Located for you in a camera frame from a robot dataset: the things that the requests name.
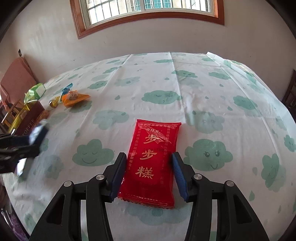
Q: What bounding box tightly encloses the yellow red candy packet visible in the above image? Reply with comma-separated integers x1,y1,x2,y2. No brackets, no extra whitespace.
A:
49,96,61,108

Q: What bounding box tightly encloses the orange fried snack packet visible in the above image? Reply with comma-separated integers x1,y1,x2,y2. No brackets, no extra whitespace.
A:
62,90,90,108

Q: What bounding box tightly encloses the blue candy packet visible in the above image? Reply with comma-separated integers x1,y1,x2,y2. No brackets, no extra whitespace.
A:
62,83,73,96

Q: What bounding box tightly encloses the red rice cake packet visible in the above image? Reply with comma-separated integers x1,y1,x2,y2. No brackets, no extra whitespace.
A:
118,120,181,209

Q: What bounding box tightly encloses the clear brown pastry packet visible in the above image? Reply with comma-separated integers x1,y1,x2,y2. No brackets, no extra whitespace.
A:
38,110,50,121

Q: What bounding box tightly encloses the wooden chair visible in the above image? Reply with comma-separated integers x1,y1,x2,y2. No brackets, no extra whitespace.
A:
1,100,24,133

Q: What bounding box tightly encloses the red gold toffee tin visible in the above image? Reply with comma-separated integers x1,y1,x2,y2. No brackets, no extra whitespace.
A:
8,100,45,136

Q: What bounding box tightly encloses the green tissue pack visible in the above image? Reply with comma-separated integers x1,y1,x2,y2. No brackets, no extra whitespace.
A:
23,83,46,104

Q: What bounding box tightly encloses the pink cloth covered furniture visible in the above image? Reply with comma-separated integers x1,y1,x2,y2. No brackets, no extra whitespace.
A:
1,57,37,105

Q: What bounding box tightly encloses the cloud pattern tablecloth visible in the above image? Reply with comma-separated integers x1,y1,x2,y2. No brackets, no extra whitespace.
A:
3,52,295,240

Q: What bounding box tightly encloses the dark wooden cabinet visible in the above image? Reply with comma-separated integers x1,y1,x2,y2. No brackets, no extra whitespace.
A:
282,70,296,115

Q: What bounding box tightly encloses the wooden framed window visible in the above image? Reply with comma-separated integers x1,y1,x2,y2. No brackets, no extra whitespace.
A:
70,0,225,39

